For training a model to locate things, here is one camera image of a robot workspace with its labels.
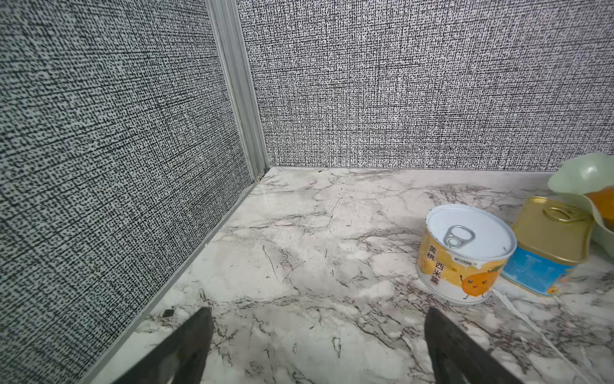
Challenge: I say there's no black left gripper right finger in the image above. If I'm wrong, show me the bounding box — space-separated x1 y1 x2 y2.
425 307 520 383

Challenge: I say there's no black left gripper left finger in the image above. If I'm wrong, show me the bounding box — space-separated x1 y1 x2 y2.
115 307 214 383

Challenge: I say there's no green scalloped plate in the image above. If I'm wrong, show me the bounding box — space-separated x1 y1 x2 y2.
548 153 613 256

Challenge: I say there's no orange bread roll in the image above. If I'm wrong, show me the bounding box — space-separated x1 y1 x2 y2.
586 186 614 230

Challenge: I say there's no small round white can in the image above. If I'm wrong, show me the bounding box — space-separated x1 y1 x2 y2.
417 204 517 305

